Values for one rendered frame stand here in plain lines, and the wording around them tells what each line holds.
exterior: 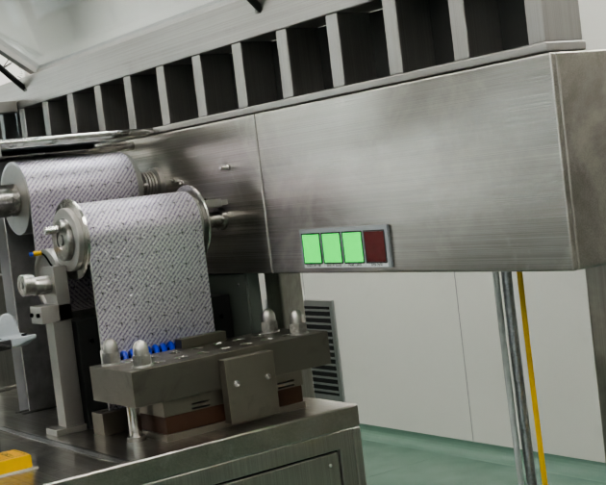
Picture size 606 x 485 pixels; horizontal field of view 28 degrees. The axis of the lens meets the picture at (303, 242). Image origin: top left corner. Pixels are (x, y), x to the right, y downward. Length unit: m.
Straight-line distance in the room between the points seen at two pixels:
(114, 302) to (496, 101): 0.82
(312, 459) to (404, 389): 3.67
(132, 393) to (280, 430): 0.27
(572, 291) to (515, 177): 3.17
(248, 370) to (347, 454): 0.24
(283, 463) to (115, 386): 0.31
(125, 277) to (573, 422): 3.10
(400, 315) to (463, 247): 3.88
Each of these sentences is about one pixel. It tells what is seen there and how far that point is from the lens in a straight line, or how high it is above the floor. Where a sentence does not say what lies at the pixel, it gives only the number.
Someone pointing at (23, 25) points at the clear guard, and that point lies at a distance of 2.97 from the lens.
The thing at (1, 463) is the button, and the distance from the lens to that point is 1.99.
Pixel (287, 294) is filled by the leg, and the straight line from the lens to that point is 2.54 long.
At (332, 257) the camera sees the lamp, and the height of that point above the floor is 1.17.
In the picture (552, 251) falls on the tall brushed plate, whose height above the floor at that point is 1.17.
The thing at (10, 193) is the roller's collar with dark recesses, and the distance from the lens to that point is 2.43.
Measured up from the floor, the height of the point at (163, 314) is 1.09.
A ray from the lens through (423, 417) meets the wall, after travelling 5.72.
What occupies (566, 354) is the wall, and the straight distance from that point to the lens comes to 4.98.
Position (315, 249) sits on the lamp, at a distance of 2.12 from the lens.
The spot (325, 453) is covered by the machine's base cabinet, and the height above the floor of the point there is 0.82.
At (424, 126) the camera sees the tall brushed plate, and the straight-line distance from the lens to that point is 1.87.
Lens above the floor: 1.31
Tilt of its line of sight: 3 degrees down
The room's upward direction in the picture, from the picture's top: 7 degrees counter-clockwise
